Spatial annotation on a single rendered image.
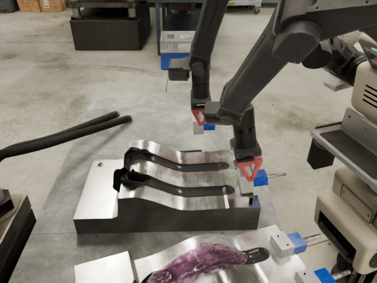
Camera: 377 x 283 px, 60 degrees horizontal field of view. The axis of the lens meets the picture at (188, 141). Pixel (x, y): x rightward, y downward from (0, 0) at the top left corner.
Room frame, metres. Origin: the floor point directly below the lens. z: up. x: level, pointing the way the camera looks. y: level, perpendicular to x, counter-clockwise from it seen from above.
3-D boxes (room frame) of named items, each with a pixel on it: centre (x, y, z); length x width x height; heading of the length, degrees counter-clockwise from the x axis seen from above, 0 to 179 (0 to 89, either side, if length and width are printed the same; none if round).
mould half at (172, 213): (0.74, 0.06, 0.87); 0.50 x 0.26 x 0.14; 92
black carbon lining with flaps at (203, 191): (0.73, 0.05, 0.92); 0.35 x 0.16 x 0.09; 92
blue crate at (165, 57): (3.95, 0.04, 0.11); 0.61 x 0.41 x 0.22; 89
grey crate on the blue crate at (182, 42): (3.95, 0.03, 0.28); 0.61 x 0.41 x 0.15; 89
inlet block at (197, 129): (0.97, -0.08, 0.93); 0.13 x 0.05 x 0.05; 91
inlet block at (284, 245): (0.53, -0.27, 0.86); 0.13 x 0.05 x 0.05; 109
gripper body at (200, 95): (0.97, -0.04, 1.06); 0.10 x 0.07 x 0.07; 1
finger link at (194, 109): (0.96, -0.04, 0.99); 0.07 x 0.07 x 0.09; 1
